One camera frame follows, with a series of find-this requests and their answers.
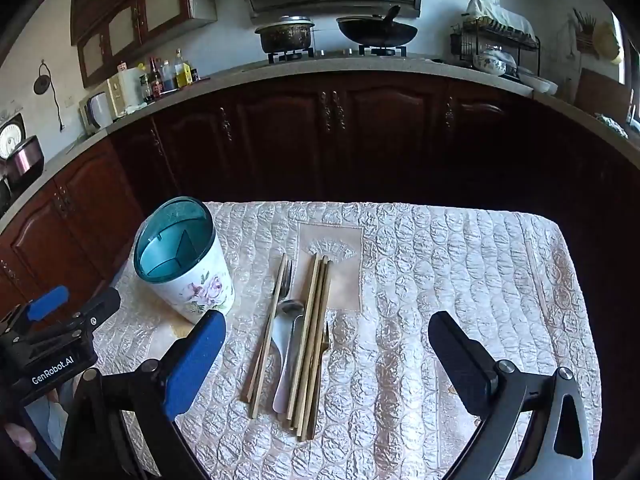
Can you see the white cloth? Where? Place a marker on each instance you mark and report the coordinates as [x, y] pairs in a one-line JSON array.
[[500, 12]]

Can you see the floral white utensil holder cup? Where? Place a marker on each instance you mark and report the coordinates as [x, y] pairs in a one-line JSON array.
[[200, 280]]

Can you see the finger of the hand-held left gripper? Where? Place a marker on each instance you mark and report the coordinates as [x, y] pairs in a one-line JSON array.
[[100, 305], [47, 302]]

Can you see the white round dial scale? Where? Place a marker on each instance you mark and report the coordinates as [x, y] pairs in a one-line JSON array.
[[10, 140]]

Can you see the large silver fork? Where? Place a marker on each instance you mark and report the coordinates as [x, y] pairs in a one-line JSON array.
[[285, 285]]

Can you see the person's left hand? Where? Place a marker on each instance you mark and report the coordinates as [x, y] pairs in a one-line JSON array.
[[20, 439]]

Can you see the gas stove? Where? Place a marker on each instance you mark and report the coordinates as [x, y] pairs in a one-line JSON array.
[[330, 53]]

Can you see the blue patterned bowl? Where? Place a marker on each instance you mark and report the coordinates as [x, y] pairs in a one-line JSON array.
[[492, 64]]

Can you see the yellow woven strainer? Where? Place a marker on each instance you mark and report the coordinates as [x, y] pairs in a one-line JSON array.
[[607, 42]]

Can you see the white quilted tablecloth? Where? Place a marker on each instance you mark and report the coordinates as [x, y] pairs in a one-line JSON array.
[[425, 260]]

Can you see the dark wood base cabinets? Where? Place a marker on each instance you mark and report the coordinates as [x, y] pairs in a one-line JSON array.
[[300, 125]]

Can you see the dark sauce bottle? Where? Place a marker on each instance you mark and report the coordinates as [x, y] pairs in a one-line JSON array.
[[156, 82]]

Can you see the brown wall cabinet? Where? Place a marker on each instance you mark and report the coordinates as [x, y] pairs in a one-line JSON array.
[[125, 15]]

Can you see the silver metal spoon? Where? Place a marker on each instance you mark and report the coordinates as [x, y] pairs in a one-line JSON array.
[[291, 306]]

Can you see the white bowls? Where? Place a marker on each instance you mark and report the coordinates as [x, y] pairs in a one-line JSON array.
[[537, 82]]

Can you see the pink metallic rice cooker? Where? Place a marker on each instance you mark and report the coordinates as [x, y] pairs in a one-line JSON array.
[[27, 160]]

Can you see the brown wooden cutting board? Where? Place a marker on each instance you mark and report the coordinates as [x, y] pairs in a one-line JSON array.
[[602, 95]]

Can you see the metal cooking pot with lid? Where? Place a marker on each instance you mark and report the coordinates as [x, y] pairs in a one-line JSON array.
[[285, 35]]

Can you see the bundle of bamboo chopsticks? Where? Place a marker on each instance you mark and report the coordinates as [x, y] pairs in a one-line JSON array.
[[312, 310]]

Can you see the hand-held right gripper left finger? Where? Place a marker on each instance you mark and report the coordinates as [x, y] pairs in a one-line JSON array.
[[195, 365]]

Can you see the thin wooden chopstick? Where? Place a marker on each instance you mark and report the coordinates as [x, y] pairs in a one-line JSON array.
[[259, 385], [255, 360]]

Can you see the wall chopstick holder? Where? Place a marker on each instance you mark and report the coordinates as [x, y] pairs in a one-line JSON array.
[[584, 35]]

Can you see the black wok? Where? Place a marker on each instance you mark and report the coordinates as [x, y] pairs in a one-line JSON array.
[[375, 32]]

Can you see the cream kitchen appliance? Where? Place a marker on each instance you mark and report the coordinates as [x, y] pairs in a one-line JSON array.
[[122, 92]]

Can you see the yellow oil bottle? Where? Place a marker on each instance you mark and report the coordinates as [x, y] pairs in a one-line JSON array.
[[183, 72]]

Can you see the grey stone countertop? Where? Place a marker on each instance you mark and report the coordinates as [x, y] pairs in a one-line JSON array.
[[350, 67]]

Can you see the green dish cloth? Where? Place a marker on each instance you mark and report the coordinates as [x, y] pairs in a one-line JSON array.
[[611, 126]]

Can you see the light blue cloth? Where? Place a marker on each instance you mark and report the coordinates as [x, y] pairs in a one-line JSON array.
[[47, 420]]

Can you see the clear glass bottle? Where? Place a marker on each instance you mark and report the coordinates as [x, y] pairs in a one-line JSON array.
[[167, 77]]

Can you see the small white appliance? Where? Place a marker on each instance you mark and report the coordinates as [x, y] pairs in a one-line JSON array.
[[96, 112]]

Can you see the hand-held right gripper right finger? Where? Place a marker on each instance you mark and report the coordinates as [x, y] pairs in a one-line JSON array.
[[457, 360]]

